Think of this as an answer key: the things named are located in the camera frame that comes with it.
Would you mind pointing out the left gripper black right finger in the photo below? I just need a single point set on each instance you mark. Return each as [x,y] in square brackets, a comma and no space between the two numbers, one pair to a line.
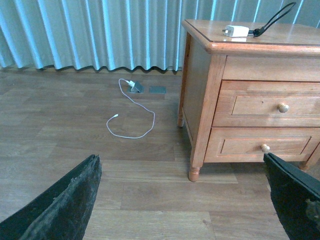
[296,198]

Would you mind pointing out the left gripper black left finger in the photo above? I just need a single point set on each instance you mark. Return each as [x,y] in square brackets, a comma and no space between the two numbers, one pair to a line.
[63,211]

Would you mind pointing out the round brass drawer knob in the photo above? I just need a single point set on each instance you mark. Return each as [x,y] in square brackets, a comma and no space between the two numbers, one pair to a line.
[283,108]
[265,148]

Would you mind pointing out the wooden drawer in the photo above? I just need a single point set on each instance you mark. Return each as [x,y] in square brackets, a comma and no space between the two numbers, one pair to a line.
[243,144]
[254,104]

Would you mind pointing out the white charger adapter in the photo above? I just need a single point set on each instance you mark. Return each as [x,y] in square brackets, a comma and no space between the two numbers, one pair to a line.
[236,31]

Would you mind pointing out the wooden nightstand cabinet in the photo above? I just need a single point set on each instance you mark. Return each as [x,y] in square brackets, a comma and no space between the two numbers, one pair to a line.
[285,53]

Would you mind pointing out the open grey floor socket box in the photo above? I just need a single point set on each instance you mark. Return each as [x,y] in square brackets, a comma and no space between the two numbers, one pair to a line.
[137,89]

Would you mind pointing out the white plug in floor socket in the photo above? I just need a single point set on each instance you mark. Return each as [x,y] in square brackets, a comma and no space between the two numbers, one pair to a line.
[130,83]

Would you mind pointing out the closed grey floor socket cover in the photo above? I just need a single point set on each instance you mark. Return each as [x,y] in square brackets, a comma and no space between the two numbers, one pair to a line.
[157,90]

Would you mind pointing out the pale pleated curtain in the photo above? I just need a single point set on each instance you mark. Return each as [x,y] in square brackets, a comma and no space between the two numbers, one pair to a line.
[111,33]

